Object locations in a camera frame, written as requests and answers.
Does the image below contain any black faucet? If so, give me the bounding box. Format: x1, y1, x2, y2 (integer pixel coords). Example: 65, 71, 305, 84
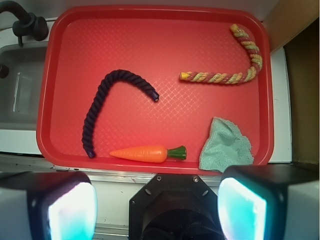
0, 0, 49, 79

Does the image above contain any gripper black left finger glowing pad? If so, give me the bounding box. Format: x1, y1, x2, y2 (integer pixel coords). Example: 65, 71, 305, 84
0, 171, 97, 240

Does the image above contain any yellow red twisted rope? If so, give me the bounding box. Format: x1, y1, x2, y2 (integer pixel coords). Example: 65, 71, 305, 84
179, 23, 264, 86

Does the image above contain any light blue cloth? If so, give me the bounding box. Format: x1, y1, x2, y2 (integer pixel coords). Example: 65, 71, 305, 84
198, 117, 254, 173

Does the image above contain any dark purple twisted rope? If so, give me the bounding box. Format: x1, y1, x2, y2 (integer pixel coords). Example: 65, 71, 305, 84
81, 69, 160, 159

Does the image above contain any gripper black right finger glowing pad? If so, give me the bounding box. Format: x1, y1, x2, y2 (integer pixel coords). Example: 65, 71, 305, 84
217, 164, 320, 240

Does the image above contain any orange plastic toy carrot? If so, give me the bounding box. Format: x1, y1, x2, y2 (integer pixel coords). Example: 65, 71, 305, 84
109, 145, 187, 163

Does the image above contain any red plastic tray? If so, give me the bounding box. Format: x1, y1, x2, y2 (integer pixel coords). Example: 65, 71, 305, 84
36, 6, 274, 175

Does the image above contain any grey sink basin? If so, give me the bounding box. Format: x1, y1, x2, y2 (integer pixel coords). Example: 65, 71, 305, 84
0, 41, 48, 131

